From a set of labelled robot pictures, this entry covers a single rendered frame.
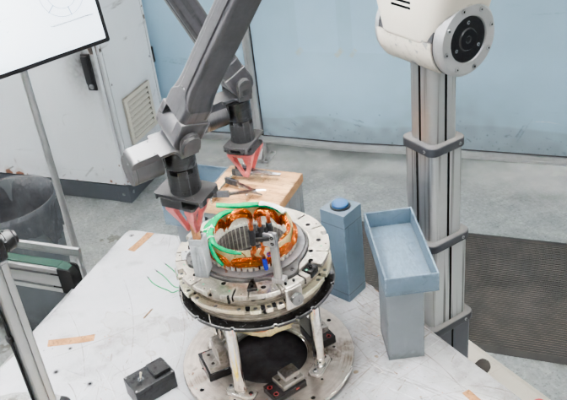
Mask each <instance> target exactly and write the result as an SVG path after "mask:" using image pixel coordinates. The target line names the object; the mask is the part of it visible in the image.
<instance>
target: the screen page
mask: <svg viewBox="0 0 567 400"><path fill-rule="evenodd" d="M104 38H105V32H104V30H103V27H102V23H101V21H100V16H99V13H98V9H97V7H96V3H95V0H0V75H1V74H4V73H7V72H10V71H13V70H15V69H18V68H22V67H24V66H27V65H30V64H32V63H35V62H38V61H41V60H44V59H47V58H49V57H54V56H55V55H58V54H61V53H64V52H66V51H71V50H72V49H75V48H78V47H81V46H85V45H88V44H89V43H92V42H95V41H99V40H102V39H104Z"/></svg>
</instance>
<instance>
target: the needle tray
mask: <svg viewBox="0 0 567 400"><path fill-rule="evenodd" d="M364 229H365V233H366V235H367V238H368V241H369V244H370V249H371V252H372V255H373V258H374V261H375V265H376V268H377V272H378V282H379V299H380V316H381V334H382V337H383V340H384V344H385V346H386V352H387V355H388V359H389V360H393V359H406V358H412V357H419V356H424V292H431V291H437V290H440V273H439V271H438V268H437V267H436V265H435V261H434V258H433V257H432V255H431V252H430V250H429V247H428V245H427V242H426V240H425V238H424V235H423V233H422V230H421V229H420V226H419V223H418V221H417V219H416V217H415V214H414V212H413V209H412V207H407V208H394V209H388V210H381V211H375V212H368V213H364Z"/></svg>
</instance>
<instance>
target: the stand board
mask: <svg viewBox="0 0 567 400"><path fill-rule="evenodd" d="M232 169H235V166H234V165H231V166H230V167H229V168H228V169H227V170H226V172H225V173H223V175H222V176H221V177H220V178H219V179H218V180H217V181H216V182H215V183H217V184H218V189H219V188H220V187H221V186H222V185H223V184H224V183H225V181H224V178H225V177H226V176H227V177H230V176H231V175H232V171H231V170H232ZM267 171H271V172H277V173H281V175H280V176H268V177H267V178H266V180H265V181H264V182H261V176H249V177H244V176H237V177H236V178H235V179H236V180H238V181H239V182H240V183H243V184H245V185H247V186H249V187H251V188H255V189H266V191H256V192H259V193H261V194H262V195H257V194H253V196H252V197H251V198H250V200H249V201H248V202H260V201H263V202H267V203H275V204H277V205H279V206H280V207H283V208H284V207H285V206H286V205H287V203H288V202H289V200H290V199H291V197H292V196H293V195H294V194H295V192H296V191H297V189H298V188H299V187H300V185H301V183H302V182H303V174H302V173H295V172H287V171H280V170H267ZM225 190H229V191H230V192H235V191H242V190H245V189H244V188H240V187H238V186H232V185H228V186H227V188H226V189H225ZM216 203H246V195H245V194H240V195H232V196H229V197H218V198H217V200H216V201H215V202H214V203H213V204H211V202H210V199H209V201H208V205H207V207H206V209H205V212H204V213H210V214H218V213H219V212H221V211H224V210H226V209H228V208H216Z"/></svg>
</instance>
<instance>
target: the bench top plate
mask: <svg viewBox="0 0 567 400"><path fill-rule="evenodd" d="M146 233H147V232H144V231H137V230H129V231H128V232H127V233H125V234H124V235H123V236H122V237H121V239H120V240H119V241H118V242H117V243H116V244H115V245H114V246H113V247H112V248H111V249H110V250H109V251H108V252H107V253H106V254H105V255H104V256H103V258H102V259H101V260H100V261H99V262H98V263H97V264H96V265H95V266H94V268H93V269H92V270H91V271H90V272H89V273H88V274H87V275H86V276H85V278H84V279H83V280H82V281H81V282H80V283H79V284H78V285H77V286H76V288H75V289H74V290H73V291H72V292H71V293H70V294H69V295H68V296H67V298H66V299H65V300H64V301H63V302H62V303H61V304H60V305H59V306H58V307H57V308H56V309H55V310H54V311H53V312H52V313H51V314H50V315H49V317H48V318H47V319H46V320H45V321H44V322H43V323H42V324H41V325H40V327H39V328H38V329H37V330H36V331H35V332H34V333H33V334H34V337H35V341H36V343H37V346H38V349H39V351H40V355H41V358H42V360H43V363H44V366H45V367H46V372H47V375H48V376H49V379H50V382H51V386H52V388H53V391H54V393H55V394H57V395H61V396H66V397H69V398H70V399H71V400H132V398H131V397H130V396H129V395H128V394H127V389H126V386H125V383H124V380H123V378H124V377H126V376H129V375H131V374H132V373H133V372H135V371H137V370H139V369H141V368H143V367H144V366H146V364H148V363H150V362H152V361H154V360H155V359H158V358H159V357H161V358H163V359H164V360H165V361H166V362H167V364H168V365H169V366H170V367H171V368H172V369H173V370H174V371H175V378H176V381H177V385H178V387H176V388H174V389H172V391H171V392H167V393H166V394H164V395H162V396H161V397H158V398H157V399H155V400H196V399H195V398H194V396H193V395H192V394H191V393H190V391H189V389H188V387H187V385H186V381H185V377H184V373H183V362H184V357H185V354H186V350H187V348H188V346H189V344H190V342H191V341H192V339H193V338H194V337H195V335H196V334H197V333H198V332H199V331H200V330H201V329H202V328H203V327H204V326H205V325H204V324H202V323H201V322H199V321H198V320H197V319H194V318H193V321H192V317H191V315H189V313H188V312H187V311H186V310H185V309H184V308H183V307H182V306H183V305H182V303H181V299H180V296H179V291H177V292H175V293H171V292H174V291H176V290H179V288H175V287H173V286H172V285H171V284H170V283H169V282H168V281H167V280H166V278H165V277H163V276H162V275H161V274H160V273H162V274H163V275H164V276H166V277H167V278H168V280H169V281H170V282H171V283H172V284H173V285H174V286H176V287H179V279H178V280H177V279H176V273H175V272H174V271H173V270H172V269H171V268H173V269H174V270H175V269H176V252H177V249H178V247H179V245H180V238H179V236H177V235H164V234H157V233H154V234H153V235H152V236H151V237H150V238H149V239H148V240H147V241H146V242H145V243H143V244H142V245H141V246H140V247H139V248H138V249H137V250H136V251H129V250H128V249H129V248H130V247H131V246H133V245H134V244H135V243H136V242H137V241H139V240H140V239H141V238H142V237H143V236H144V235H145V234H146ZM165 263H166V264H167V265H169V266H170V267H171V268H169V267H168V266H166V265H165ZM155 269H156V270H158V271H159V272H160V273H158V272H156V270H155ZM176 272H177V269H176ZM177 274H178V272H177ZM147 276H148V277H149V278H150V279H151V281H152V282H153V283H155V284H157V285H158V286H160V287H162V288H165V289H168V290H170V291H171V292H170V291H167V290H165V289H161V288H159V287H157V286H156V285H154V284H152V283H151V282H150V280H149V279H148V277H147ZM365 287H366V288H365V289H364V290H363V291H361V292H360V293H359V294H358V295H357V296H356V297H355V298H354V299H353V300H352V301H350V302H348V301H346V300H343V299H340V298H338V297H337V296H334V295H331V294H329V296H328V297H327V299H326V300H325V301H324V302H323V303H322V304H321V305H320V307H321V308H323V309H325V310H327V311H330V312H331V313H332V314H333V315H334V316H336V317H337V318H338V319H339V320H340V321H341V322H342V323H343V324H344V325H345V326H346V328H347V329H348V331H349V332H350V334H351V337H352V339H353V342H354V365H353V369H352V370H351V373H350V375H349V377H348V379H347V380H346V382H345V383H344V385H343V386H342V387H341V389H340V390H339V391H338V392H337V393H336V394H335V395H334V396H333V397H331V398H330V399H329V400H469V399H468V398H467V397H465V396H464V395H463V394H462V393H463V392H465V391H466V390H468V389H469V390H470V391H471V392H473V393H474V394H475V395H476V396H477V397H479V398H480V399H481V400H521V399H520V398H519V397H518V396H517V395H516V394H514V393H513V392H511V391H510V390H509V389H507V388H506V387H505V386H503V385H502V384H500V383H499V382H498V381H496V380H495V379H494V378H493V377H492V376H490V375H489V374H488V373H486V372H485V371H484V370H482V369H481V368H479V367H478V366H477V365H475V364H474V363H473V362H472V361H471V360H469V359H468V358H466V357H465V356H464V355H463V354H461V353H460V352H458V351H457V350H456V349H454V348H453V347H452V346H450V344H448V343H447V342H445V341H444V340H443V339H441V338H440V337H439V336H437V335H436V334H435V333H433V332H432V331H430V330H429V329H428V328H427V327H426V326H424V356H419V357H412V358H406V359H393V360H389V359H388V355H387V352H386V346H385V344H384V340H383V337H382V334H381V316H380V299H379V292H378V291H377V290H376V289H375V288H374V287H373V286H371V285H369V284H368V283H366V282H365ZM91 334H95V336H94V341H90V342H86V343H74V344H67V345H60V346H52V347H47V344H48V340H52V339H60V338H73V337H80V336H86V335H91ZM375 366H376V367H375ZM377 367H378V368H380V369H381V370H382V371H383V372H385V373H381V372H382V371H381V370H380V369H378V368H377ZM379 373H380V374H379ZM378 374H379V375H378ZM12 392H28V389H27V387H26V385H25V383H24V378H23V377H22V374H21V371H20V369H19V366H18V363H17V360H16V359H15V356H14V355H13V357H12V358H11V359H10V360H9V361H8V362H7V363H6V364H5V365H4V366H3V368H2V369H1V370H0V396H2V395H6V394H9V393H12Z"/></svg>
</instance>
